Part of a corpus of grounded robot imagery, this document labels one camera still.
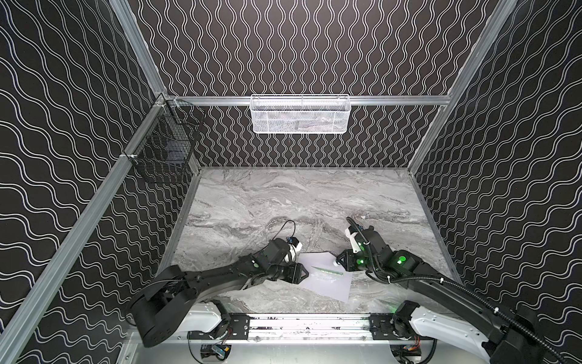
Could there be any white wire mesh basket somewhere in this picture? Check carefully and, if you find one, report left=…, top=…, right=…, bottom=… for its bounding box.
left=249, top=94, right=352, bottom=134

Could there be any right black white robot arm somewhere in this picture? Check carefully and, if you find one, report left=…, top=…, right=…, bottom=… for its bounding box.
left=336, top=218, right=549, bottom=363

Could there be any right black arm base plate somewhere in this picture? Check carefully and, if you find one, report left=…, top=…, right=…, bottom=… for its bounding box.
left=368, top=313, right=432, bottom=342

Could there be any white letter with green border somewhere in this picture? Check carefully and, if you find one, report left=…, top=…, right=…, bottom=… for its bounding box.
left=313, top=266, right=344, bottom=276

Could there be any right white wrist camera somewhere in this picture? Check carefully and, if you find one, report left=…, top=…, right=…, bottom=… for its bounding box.
left=345, top=227, right=362, bottom=254

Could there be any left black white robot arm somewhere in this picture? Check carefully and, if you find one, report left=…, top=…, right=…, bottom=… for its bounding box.
left=127, top=237, right=309, bottom=347

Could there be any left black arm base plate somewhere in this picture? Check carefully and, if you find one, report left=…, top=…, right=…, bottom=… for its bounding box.
left=187, top=313, right=251, bottom=341

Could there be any aluminium front rail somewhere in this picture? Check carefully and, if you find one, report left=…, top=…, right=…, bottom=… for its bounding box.
left=163, top=311, right=487, bottom=347

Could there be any lavender envelope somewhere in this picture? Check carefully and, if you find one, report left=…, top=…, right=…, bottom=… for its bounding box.
left=298, top=252, right=353, bottom=303

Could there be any black wire basket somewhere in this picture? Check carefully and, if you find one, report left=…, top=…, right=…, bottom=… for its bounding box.
left=129, top=93, right=196, bottom=186

